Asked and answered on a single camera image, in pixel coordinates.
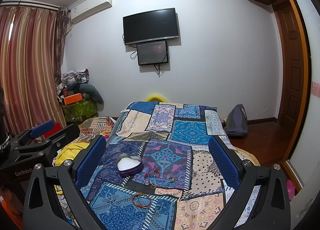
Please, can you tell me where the purple heart-shaped jewelry box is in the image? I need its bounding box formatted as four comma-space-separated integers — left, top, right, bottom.
116, 154, 144, 178

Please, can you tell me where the red orange braided bracelet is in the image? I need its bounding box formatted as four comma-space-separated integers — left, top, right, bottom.
130, 192, 153, 208

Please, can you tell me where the thin red string necklace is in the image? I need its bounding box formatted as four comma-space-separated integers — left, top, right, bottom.
142, 162, 162, 179

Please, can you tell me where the red box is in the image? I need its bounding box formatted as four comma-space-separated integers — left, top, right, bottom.
43, 122, 61, 139

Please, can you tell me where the yellow cartoon blanket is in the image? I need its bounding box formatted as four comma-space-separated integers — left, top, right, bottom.
54, 141, 90, 195

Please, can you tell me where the striped patchwork quilt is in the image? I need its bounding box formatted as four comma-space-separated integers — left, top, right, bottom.
75, 117, 114, 143

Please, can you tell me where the green patterned storage box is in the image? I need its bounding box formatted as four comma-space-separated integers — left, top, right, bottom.
62, 99, 97, 123

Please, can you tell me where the orange box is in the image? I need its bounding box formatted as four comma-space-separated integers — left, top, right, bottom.
62, 93, 83, 105

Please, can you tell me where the grey pillow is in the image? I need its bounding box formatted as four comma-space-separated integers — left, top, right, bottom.
79, 84, 104, 104

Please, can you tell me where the pile of clothes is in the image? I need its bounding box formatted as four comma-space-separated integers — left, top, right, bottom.
57, 68, 89, 88

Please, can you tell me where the blue patchwork bedspread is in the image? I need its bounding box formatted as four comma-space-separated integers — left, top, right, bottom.
81, 101, 234, 229

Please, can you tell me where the yellow round object behind bed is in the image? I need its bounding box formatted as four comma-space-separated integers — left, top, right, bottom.
145, 94, 168, 103

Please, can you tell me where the grey backpack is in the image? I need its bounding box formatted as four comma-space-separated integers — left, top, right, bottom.
224, 104, 248, 138

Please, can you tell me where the striped red curtain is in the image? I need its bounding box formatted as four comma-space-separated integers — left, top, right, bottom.
1, 6, 68, 134

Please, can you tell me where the white air conditioner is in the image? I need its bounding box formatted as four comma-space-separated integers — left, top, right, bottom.
71, 0, 112, 24

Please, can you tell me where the brown wooden door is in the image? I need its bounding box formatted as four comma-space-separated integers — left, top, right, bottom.
274, 0, 304, 135

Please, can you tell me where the small black wall monitor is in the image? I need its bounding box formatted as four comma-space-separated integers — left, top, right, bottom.
137, 41, 168, 66

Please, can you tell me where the black wall television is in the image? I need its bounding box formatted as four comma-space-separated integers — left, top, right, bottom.
123, 8, 179, 45

